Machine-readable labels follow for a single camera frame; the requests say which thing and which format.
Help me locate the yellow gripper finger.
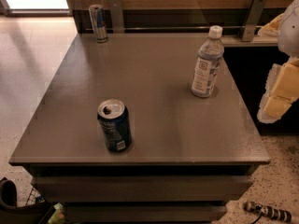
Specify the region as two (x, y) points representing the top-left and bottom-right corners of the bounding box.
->
(257, 58), (299, 124)
(258, 13), (283, 37)

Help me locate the blue plastic water bottle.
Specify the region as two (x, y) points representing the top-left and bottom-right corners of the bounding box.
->
(192, 25), (224, 98)

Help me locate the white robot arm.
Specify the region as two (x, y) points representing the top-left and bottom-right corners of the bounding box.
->
(257, 0), (299, 124)

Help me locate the dark blue soda can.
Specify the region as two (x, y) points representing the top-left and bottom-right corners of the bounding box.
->
(97, 99), (132, 152)

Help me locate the redbull can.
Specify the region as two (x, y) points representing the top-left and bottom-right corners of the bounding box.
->
(89, 5), (108, 43)

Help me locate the grey drawer cabinet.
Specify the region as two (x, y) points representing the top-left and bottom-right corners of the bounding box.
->
(10, 34), (270, 224)

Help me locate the green packet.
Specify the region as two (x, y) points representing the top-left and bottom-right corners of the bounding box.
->
(47, 203), (71, 224)

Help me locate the right metal wall bracket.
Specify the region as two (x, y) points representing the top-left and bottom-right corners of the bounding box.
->
(240, 0), (267, 42)

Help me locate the metal wall bracket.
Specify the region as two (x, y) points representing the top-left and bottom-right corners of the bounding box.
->
(240, 0), (267, 42)
(109, 0), (125, 34)

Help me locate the black white striped cable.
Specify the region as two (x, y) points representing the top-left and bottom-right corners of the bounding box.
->
(243, 200), (299, 224)

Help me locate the left metal wall bracket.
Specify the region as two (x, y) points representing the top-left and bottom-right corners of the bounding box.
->
(109, 0), (125, 34)

